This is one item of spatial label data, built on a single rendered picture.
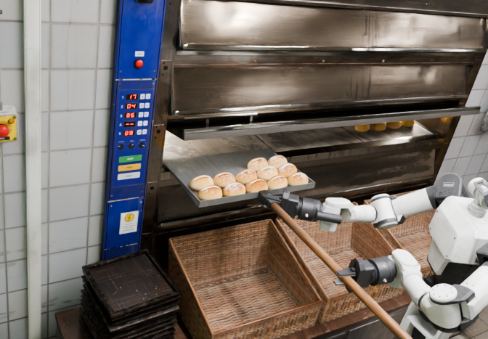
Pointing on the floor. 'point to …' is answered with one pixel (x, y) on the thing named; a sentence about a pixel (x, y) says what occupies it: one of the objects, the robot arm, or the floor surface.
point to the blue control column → (129, 14)
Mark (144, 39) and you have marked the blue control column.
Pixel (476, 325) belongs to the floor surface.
